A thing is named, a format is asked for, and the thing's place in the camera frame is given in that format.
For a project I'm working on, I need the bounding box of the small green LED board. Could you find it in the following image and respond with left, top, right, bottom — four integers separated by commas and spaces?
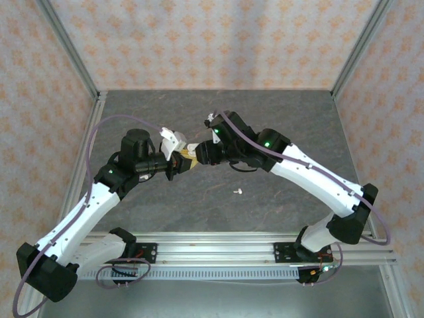
309, 261, 342, 276

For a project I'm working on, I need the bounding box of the grey metal panel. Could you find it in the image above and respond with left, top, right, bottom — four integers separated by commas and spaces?
39, 280, 397, 318

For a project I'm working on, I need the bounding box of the slotted grey cable tray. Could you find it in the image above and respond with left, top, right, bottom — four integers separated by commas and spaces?
78, 267, 301, 281

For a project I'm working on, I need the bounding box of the aluminium side rail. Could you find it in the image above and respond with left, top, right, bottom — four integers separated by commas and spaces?
62, 91, 109, 226

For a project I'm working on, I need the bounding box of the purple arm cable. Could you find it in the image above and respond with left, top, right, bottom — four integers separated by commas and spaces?
11, 114, 164, 318
214, 110, 392, 286

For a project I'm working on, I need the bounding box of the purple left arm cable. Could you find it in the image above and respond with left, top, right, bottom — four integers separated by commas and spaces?
11, 114, 164, 318

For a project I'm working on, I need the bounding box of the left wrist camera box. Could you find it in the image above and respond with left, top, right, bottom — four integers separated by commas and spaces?
159, 127, 187, 160

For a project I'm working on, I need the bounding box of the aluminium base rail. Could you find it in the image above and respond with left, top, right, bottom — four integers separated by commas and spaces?
76, 231, 398, 266

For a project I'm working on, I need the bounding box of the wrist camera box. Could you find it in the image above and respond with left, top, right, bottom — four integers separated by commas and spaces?
159, 127, 187, 160
203, 111, 221, 145

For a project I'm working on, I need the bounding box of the aluminium frame post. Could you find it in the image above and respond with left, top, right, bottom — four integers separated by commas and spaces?
36, 0, 100, 100
331, 0, 395, 100

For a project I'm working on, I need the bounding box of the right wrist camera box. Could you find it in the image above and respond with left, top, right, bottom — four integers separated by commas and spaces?
203, 111, 221, 145

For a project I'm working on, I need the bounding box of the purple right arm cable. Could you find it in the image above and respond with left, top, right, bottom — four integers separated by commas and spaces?
214, 110, 392, 286

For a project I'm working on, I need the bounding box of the aluminium lower frame rail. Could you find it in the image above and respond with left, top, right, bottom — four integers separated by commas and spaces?
379, 264, 411, 318

